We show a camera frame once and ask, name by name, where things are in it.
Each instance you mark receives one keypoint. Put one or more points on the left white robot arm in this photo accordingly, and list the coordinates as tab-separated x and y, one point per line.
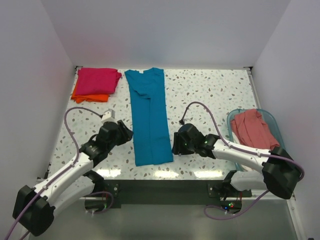
36	207

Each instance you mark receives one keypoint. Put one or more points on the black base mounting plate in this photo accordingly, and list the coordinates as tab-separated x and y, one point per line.
168	192

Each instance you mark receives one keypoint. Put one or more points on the clear teal plastic basket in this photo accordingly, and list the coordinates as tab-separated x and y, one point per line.
266	116

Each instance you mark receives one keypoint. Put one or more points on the folded orange t shirt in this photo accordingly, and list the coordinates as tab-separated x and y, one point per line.
98	98

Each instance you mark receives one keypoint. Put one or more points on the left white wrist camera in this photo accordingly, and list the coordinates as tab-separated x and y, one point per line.
108	116

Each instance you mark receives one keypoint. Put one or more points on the blue t shirt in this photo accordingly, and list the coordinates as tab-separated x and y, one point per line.
151	137

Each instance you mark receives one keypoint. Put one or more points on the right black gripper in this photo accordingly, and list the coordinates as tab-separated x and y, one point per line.
177	148

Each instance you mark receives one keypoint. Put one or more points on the pink t shirt in basket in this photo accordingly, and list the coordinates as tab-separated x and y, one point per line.
252	131

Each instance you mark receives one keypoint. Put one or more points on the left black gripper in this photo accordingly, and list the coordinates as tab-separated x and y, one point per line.
126	134

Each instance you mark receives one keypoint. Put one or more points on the folded magenta t shirt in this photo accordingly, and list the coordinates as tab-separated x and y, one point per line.
97	81

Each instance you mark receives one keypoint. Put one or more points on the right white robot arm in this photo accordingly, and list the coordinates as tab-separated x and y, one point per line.
272	171

